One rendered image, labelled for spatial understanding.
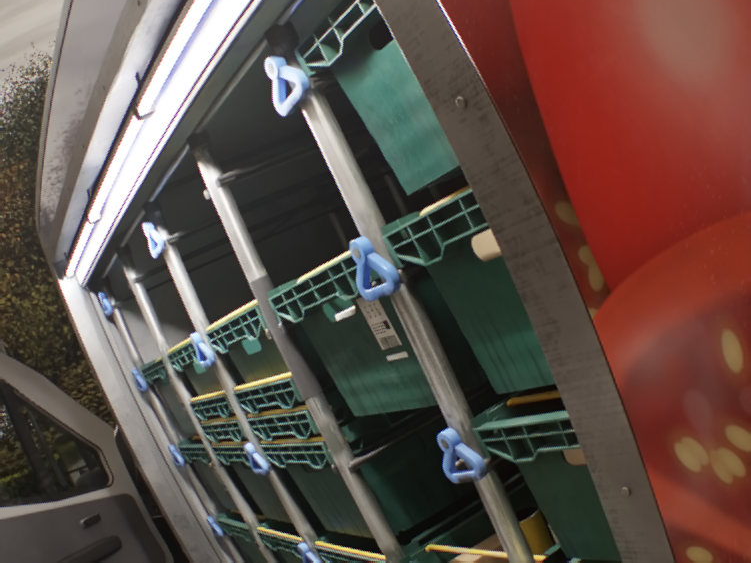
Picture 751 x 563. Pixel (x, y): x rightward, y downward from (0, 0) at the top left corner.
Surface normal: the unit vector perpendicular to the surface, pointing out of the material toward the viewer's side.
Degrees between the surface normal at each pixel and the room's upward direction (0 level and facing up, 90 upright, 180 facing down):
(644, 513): 90
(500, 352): 94
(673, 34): 90
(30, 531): 90
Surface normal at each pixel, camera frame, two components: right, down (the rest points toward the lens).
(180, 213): 0.40, -0.19
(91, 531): 0.69, -0.26
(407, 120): -0.78, 0.44
